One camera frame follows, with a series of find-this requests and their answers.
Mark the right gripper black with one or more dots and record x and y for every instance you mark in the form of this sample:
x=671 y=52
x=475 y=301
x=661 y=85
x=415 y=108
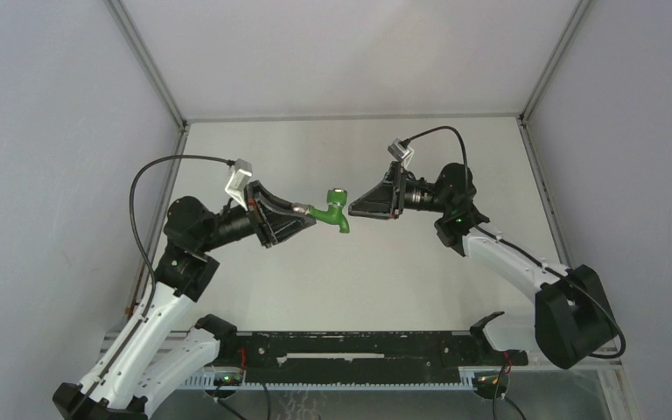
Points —
x=386 y=199

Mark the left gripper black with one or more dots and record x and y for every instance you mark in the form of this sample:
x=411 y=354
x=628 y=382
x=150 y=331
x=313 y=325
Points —
x=272 y=216

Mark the silver metal elbow fitting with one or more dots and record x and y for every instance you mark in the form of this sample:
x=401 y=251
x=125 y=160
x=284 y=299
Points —
x=301 y=208

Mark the green water faucet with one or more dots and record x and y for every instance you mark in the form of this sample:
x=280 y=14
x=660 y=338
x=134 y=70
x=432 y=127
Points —
x=336 y=199

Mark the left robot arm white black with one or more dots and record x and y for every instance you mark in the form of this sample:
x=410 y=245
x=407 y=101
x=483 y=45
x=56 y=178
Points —
x=129 y=381

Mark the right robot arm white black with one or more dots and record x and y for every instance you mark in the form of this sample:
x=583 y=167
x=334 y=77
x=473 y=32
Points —
x=571 y=319

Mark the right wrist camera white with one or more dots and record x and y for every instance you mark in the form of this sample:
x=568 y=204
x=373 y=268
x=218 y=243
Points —
x=402 y=152

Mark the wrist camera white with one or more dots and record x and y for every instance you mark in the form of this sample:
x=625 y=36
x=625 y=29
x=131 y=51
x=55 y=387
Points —
x=402 y=152
x=240 y=173

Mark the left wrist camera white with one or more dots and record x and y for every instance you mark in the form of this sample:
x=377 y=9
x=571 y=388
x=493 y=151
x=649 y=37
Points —
x=240 y=173

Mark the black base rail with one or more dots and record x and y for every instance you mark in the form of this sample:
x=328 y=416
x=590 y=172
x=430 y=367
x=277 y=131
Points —
x=372 y=357

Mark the white slotted cable duct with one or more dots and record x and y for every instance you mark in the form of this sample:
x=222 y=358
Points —
x=465 y=381

